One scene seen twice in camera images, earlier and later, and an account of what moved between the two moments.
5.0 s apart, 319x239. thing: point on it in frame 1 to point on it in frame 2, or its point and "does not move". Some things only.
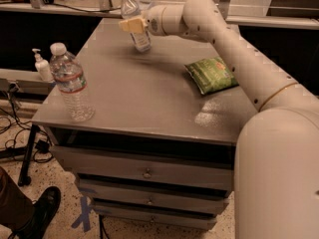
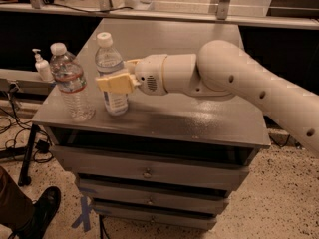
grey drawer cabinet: x=158 y=153 does not move
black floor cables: x=43 y=153 does not move
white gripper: x=155 y=21 to x=150 y=74
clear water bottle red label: x=71 y=80 does not move
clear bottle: x=130 y=10 to x=109 y=62
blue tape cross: x=85 y=217 does not move
